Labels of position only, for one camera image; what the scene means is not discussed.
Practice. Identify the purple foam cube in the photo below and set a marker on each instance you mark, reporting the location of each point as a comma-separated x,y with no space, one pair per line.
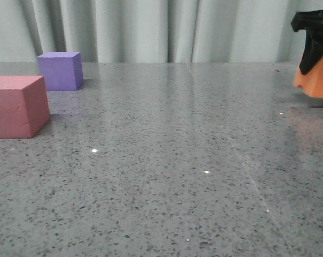
62,71

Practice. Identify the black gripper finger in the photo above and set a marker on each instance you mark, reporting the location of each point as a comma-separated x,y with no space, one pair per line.
312,23

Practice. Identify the pink foam cube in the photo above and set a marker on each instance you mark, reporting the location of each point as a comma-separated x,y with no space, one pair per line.
24,108

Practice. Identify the pale green curtain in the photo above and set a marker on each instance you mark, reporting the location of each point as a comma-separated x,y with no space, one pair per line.
153,31

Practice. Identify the orange foam cube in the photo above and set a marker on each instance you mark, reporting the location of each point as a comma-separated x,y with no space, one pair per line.
312,82

